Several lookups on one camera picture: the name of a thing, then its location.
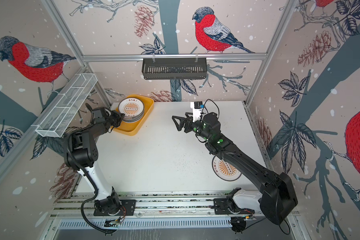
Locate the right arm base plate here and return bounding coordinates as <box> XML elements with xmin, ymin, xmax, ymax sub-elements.
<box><xmin>212</xmin><ymin>199</ymin><xmax>255</xmax><ymax>215</ymax></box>

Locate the white mesh wire shelf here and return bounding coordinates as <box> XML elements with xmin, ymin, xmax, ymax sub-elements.
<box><xmin>36</xmin><ymin>73</ymin><xmax>98</xmax><ymax>138</ymax></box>

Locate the green rim lettered plate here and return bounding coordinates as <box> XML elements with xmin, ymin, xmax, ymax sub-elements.
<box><xmin>123</xmin><ymin>113</ymin><xmax>144</xmax><ymax>123</ymax></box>

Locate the orange sunburst plate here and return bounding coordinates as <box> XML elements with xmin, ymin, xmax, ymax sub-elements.
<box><xmin>212</xmin><ymin>156</ymin><xmax>242</xmax><ymax>182</ymax></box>
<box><xmin>118</xmin><ymin>98</ymin><xmax>145</xmax><ymax>118</ymax></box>

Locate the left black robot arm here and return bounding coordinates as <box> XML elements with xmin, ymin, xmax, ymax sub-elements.
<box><xmin>64</xmin><ymin>104</ymin><xmax>125</xmax><ymax>215</ymax></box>

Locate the aluminium mounting rail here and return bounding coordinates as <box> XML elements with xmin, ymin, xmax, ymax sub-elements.
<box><xmin>51</xmin><ymin>191</ymin><xmax>229</xmax><ymax>218</ymax></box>

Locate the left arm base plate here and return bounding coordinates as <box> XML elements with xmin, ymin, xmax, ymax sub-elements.
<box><xmin>94</xmin><ymin>199</ymin><xmax>137</xmax><ymax>217</ymax></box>

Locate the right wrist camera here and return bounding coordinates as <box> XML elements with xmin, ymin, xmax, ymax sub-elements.
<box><xmin>191</xmin><ymin>101</ymin><xmax>204</xmax><ymax>122</ymax></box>

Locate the yellow plastic bin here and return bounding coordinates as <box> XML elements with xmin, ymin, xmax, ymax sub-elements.
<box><xmin>112</xmin><ymin>95</ymin><xmax>154</xmax><ymax>136</ymax></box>

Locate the black hanging wire basket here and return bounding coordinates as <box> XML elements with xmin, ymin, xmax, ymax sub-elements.
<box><xmin>142</xmin><ymin>58</ymin><xmax>208</xmax><ymax>80</ymax></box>

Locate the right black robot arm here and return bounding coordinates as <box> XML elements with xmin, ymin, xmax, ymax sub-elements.
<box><xmin>172</xmin><ymin>113</ymin><xmax>298</xmax><ymax>225</ymax></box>

